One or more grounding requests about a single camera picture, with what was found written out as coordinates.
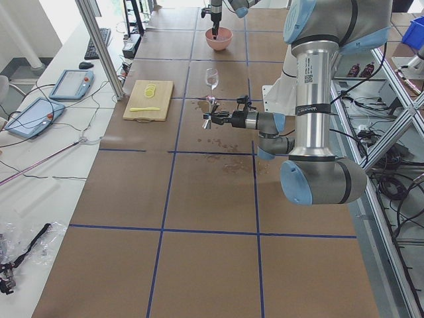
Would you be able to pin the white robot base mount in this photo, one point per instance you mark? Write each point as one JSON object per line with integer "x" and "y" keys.
{"x": 281, "y": 96}

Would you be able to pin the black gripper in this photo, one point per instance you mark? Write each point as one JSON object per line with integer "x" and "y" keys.
{"x": 238, "y": 119}
{"x": 216, "y": 11}

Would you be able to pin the blue plastic bin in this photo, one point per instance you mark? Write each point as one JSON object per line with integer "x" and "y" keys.
{"x": 414, "y": 35}

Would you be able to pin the wooden cutting board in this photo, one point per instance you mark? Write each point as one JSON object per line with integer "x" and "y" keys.
{"x": 161, "y": 99}

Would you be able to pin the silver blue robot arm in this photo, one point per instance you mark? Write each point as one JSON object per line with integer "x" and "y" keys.
{"x": 239, "y": 7}
{"x": 317, "y": 32}

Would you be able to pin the yellow plastic knife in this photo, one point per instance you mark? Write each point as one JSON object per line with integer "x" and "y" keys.
{"x": 139, "y": 109}

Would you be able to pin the clear wine glass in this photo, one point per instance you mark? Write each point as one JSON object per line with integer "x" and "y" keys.
{"x": 211, "y": 80}

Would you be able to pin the clear plastic bag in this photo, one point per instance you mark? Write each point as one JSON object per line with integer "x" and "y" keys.
{"x": 36, "y": 244}

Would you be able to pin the aluminium frame post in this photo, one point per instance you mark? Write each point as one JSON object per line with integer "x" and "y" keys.
{"x": 92, "y": 27}

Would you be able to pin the steel cocktail jigger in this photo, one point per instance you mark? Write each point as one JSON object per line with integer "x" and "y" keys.
{"x": 210, "y": 117}

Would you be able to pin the pink bowl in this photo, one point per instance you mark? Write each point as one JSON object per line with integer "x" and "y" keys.
{"x": 218, "y": 46}

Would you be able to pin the black strap tool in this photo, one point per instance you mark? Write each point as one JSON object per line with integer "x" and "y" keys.
{"x": 7, "y": 276}

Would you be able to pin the black computer mouse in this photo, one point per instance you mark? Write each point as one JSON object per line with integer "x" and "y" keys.
{"x": 85, "y": 65}

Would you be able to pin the blue teach pendant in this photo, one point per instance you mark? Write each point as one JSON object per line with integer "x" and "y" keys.
{"x": 34, "y": 119}
{"x": 72, "y": 85}

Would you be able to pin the clear ice cubes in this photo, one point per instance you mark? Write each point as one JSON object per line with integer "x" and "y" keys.
{"x": 219, "y": 38}

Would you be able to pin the metal cutting board handle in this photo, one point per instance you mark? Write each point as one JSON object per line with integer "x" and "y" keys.
{"x": 144, "y": 120}

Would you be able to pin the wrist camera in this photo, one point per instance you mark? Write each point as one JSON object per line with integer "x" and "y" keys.
{"x": 246, "y": 102}

